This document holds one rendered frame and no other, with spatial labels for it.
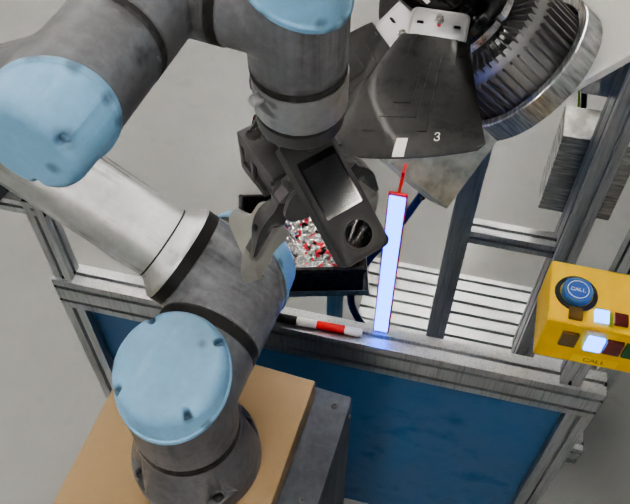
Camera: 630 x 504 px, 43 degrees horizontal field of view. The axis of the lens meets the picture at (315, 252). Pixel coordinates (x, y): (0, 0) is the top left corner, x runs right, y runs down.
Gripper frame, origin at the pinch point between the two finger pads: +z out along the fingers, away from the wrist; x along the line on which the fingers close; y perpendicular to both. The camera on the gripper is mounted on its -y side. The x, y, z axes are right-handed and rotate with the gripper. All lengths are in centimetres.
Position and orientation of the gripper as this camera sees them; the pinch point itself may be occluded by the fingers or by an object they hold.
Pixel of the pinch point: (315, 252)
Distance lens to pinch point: 79.7
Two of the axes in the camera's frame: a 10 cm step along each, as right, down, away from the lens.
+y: -5.4, -7.2, 4.3
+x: -8.4, 4.7, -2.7
